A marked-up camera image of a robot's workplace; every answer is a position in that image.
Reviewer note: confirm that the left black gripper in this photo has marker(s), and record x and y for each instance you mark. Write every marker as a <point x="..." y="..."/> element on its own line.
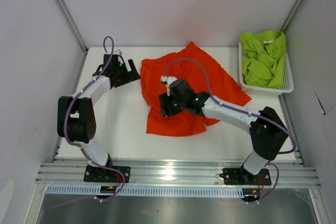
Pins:
<point x="129" y="76"/>

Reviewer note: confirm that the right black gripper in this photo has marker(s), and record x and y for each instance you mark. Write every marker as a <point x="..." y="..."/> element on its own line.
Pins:
<point x="166" y="99"/>

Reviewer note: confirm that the orange shorts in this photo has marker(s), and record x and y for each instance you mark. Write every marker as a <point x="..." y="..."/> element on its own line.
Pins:
<point x="202" y="73"/>

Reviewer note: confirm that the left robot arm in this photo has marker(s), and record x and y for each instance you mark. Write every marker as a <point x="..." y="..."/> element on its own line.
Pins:
<point x="76" y="121"/>

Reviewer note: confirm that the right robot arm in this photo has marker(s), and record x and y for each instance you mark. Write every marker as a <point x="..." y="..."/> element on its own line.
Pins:
<point x="266" y="129"/>

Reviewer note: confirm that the green shorts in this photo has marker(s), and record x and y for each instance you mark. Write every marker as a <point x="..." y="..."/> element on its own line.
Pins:
<point x="264" y="58"/>

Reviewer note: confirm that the white plastic basket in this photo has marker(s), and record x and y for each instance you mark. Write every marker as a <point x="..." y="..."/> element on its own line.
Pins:
<point x="287" y="84"/>

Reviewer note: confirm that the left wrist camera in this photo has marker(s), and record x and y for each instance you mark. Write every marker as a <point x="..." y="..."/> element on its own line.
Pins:
<point x="118" y="52"/>

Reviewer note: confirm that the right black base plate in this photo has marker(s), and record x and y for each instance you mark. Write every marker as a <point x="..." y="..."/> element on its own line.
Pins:
<point x="236" y="176"/>

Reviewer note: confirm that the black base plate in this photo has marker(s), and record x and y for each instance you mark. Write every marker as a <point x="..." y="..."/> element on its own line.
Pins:
<point x="236" y="176"/>
<point x="100" y="175"/>

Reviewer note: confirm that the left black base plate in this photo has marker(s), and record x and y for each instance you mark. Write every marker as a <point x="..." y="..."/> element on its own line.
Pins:
<point x="100" y="175"/>

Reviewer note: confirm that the left aluminium corner post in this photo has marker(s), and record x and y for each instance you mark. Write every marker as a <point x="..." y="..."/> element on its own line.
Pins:
<point x="71" y="24"/>

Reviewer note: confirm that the aluminium corner post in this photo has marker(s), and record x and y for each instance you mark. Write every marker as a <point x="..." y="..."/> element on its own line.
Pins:
<point x="299" y="1"/>
<point x="71" y="24"/>

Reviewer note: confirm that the white slotted cable duct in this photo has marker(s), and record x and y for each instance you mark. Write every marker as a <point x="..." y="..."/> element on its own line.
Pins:
<point x="155" y="191"/>

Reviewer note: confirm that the aluminium front rail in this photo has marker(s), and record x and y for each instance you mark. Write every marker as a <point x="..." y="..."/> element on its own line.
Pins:
<point x="179" y="173"/>

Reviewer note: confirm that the right aluminium corner post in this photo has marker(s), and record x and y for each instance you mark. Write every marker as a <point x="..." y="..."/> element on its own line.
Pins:
<point x="299" y="1"/>

